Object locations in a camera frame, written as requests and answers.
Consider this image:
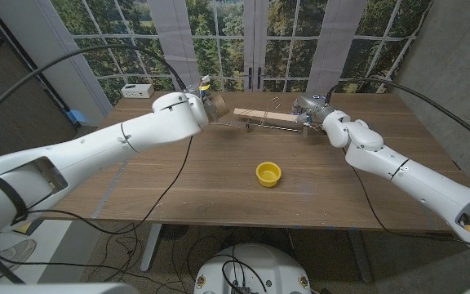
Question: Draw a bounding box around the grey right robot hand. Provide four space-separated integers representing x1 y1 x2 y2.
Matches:
290 94 336 123

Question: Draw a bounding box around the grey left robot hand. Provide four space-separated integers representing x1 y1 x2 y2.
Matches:
185 75 219 123

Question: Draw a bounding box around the brown jute twine spool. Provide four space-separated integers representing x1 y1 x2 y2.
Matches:
208 94 231 123

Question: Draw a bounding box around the jute thread strand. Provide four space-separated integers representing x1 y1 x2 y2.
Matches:
216 106 273 130

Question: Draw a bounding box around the thin metal wire hook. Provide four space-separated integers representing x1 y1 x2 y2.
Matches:
242 96 321 134

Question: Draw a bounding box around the long wooden stick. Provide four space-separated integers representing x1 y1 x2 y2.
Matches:
233 107 301 123

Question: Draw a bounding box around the small yellow cup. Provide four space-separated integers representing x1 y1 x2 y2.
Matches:
255 161 283 189

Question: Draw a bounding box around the printed forest window backdrop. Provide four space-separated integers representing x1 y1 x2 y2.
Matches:
51 0 432 105

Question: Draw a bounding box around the white power strip box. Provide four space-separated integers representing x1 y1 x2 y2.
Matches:
121 83 155 100

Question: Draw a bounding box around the white table leg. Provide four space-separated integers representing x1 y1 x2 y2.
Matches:
140 223 163 274

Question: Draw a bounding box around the grey table leg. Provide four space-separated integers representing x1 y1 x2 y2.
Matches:
348 229 374 283

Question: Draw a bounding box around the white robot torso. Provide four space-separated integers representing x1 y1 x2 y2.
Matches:
193 243 313 294

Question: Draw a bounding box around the grey sneaker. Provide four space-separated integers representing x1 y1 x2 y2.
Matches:
0 238 38 285

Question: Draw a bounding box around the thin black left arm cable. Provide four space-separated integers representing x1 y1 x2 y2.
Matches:
26 136 194 236

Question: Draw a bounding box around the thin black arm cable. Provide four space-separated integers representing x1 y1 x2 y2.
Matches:
26 136 194 236
351 165 470 256

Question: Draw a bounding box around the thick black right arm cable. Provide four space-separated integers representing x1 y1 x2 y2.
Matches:
325 77 470 152

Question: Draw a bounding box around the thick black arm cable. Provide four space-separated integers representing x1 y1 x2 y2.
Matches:
0 43 188 138
325 77 470 152

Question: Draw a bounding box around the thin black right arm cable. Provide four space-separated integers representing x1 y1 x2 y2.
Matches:
351 165 470 256

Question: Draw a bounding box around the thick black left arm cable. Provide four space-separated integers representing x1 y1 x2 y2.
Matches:
0 43 188 138

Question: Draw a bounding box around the black torso cable loop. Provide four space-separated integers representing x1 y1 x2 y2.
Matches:
221 255 268 294

